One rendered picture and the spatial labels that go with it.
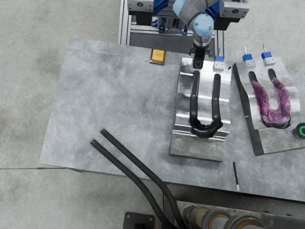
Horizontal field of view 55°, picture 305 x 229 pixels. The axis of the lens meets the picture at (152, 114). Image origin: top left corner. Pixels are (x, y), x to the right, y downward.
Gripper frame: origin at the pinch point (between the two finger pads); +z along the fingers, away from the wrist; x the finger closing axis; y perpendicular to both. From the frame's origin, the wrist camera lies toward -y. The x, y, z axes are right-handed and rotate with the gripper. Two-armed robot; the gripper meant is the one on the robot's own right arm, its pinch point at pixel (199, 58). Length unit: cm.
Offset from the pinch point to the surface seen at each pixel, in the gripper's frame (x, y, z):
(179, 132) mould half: 5.4, -37.4, 2.2
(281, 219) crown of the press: -13, -56, -97
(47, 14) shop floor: 133, 57, 86
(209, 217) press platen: -8, -67, -44
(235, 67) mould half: -20.0, 2.2, 14.4
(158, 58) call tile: 21.2, 1.0, 8.1
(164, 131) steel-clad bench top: 12.7, -37.7, 7.5
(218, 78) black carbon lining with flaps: -11.3, -7.0, 6.5
